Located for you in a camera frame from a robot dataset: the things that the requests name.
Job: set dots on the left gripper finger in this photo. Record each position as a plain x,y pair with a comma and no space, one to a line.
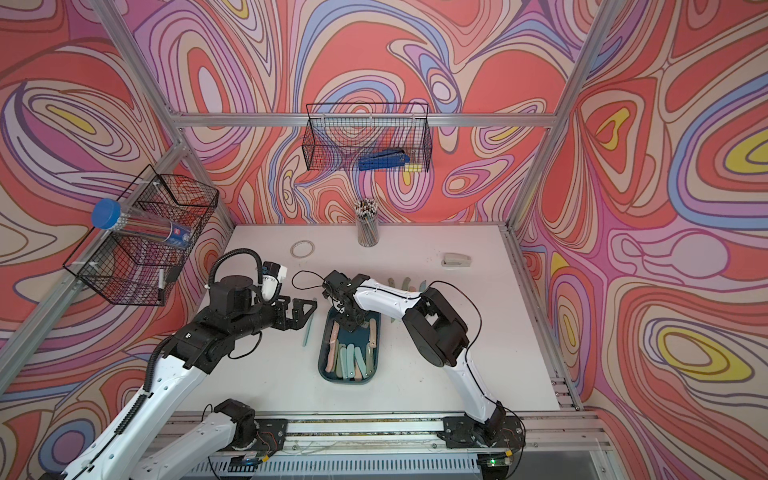
303,306
296,324

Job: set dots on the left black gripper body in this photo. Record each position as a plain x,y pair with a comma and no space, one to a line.
274,316

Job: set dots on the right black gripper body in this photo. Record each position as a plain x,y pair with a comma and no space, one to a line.
351,319

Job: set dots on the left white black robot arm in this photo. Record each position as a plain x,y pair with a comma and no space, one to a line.
245,299

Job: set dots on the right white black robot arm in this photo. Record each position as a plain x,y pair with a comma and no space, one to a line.
439,334

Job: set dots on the dark teal storage tray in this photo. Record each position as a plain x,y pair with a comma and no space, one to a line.
355,361

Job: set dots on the masking tape roll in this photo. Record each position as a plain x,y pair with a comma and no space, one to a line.
302,249

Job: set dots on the clear pencil cup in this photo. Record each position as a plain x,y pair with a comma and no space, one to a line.
366,211

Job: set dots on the small white stapler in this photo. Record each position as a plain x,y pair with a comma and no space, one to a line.
452,260

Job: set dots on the black marker in basket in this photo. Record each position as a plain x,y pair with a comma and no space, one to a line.
161,285

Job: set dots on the blue tool in basket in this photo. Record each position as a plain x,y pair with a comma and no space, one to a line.
386,159

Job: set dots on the blue capped clear tube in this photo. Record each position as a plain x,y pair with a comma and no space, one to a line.
112,216

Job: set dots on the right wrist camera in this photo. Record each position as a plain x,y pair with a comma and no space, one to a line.
336,283

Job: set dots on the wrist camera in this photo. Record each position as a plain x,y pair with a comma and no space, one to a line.
273,275
336,283

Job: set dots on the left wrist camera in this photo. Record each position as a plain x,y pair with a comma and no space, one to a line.
273,275

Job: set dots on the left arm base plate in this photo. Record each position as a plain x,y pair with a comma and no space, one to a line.
262,435

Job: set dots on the left black wire basket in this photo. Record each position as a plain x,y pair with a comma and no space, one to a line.
123,269

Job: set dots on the black wire basket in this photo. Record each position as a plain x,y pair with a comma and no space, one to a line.
338,134
123,269

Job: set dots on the back black wire basket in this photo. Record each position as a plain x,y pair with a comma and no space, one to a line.
338,134

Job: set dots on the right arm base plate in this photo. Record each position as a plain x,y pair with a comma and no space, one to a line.
462,432

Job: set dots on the aluminium rail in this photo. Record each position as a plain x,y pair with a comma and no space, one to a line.
307,434

